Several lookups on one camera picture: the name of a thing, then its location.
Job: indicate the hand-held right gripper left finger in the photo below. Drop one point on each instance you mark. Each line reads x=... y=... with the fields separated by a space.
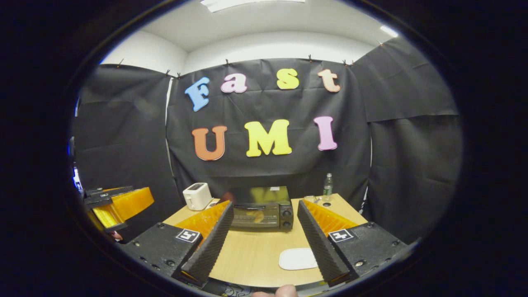
x=212 y=247

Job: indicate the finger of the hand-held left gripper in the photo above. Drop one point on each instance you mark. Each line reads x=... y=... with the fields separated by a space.
x=107 y=192
x=128 y=202

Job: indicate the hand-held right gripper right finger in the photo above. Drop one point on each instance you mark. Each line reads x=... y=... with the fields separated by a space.
x=317 y=247

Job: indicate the black electric oven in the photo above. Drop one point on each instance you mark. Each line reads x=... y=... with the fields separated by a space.
x=285 y=214

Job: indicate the golden croissant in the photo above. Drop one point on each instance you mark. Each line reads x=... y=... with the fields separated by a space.
x=258 y=216

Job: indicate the white square plate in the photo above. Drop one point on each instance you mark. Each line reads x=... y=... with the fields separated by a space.
x=298 y=259

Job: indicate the metal utensil holder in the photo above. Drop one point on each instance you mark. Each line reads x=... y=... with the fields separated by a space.
x=311 y=199

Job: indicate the white toaster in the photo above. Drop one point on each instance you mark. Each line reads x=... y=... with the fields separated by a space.
x=197 y=197

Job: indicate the clear green-label water bottle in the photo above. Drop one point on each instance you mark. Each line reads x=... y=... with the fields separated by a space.
x=328 y=187

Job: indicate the small ceiling light panel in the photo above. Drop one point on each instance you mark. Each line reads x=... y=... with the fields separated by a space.
x=389 y=31

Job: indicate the long ceiling light panel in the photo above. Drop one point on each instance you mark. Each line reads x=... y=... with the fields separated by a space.
x=247 y=3

